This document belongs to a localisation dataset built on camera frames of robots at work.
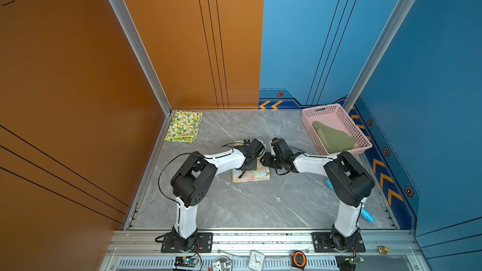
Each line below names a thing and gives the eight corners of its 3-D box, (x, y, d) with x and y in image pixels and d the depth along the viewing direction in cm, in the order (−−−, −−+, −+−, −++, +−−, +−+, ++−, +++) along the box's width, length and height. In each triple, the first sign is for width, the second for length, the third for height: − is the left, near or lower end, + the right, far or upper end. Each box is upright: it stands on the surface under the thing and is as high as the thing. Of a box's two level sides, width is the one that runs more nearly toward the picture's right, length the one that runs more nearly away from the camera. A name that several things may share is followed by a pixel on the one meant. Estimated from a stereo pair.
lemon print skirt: (166, 142, 107) (164, 139, 105) (176, 114, 122) (174, 110, 119) (196, 142, 107) (195, 139, 105) (202, 114, 122) (201, 110, 119)
